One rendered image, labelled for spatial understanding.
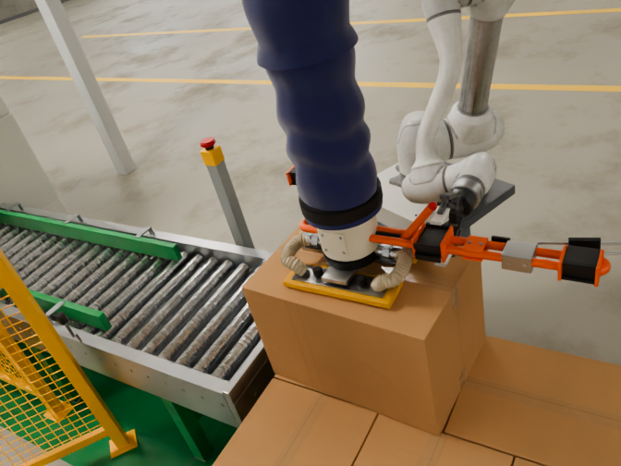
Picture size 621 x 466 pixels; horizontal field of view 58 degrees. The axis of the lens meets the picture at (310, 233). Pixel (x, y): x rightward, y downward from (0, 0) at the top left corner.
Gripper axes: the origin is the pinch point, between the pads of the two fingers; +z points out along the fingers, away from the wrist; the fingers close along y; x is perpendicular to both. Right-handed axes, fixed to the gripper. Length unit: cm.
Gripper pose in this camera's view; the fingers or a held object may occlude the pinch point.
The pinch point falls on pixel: (439, 242)
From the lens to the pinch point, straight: 148.3
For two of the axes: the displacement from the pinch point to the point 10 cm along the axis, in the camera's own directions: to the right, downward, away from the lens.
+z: -4.8, 5.9, -6.5
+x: -8.5, -1.3, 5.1
